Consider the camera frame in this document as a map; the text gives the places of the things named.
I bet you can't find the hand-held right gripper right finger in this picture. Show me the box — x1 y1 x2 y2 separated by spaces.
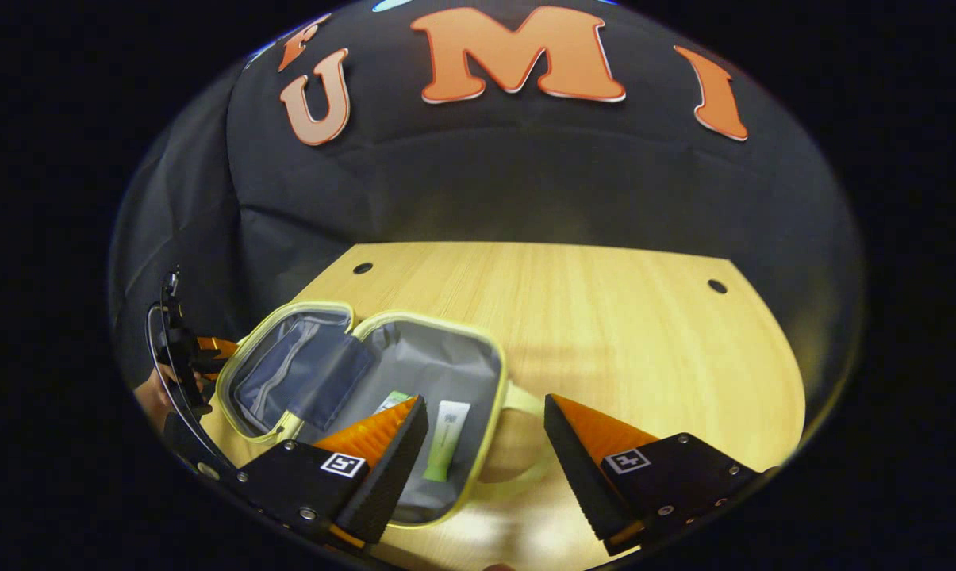
543 393 766 558

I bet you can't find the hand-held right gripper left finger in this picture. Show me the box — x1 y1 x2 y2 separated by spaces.
236 396 430 552

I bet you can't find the small white green cream tube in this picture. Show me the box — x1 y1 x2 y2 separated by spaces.
422 400 472 483

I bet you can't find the pale yellow suitcase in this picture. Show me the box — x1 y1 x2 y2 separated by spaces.
214 300 559 530

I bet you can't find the black backdrop cloth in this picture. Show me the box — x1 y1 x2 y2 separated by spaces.
109 0 867 413

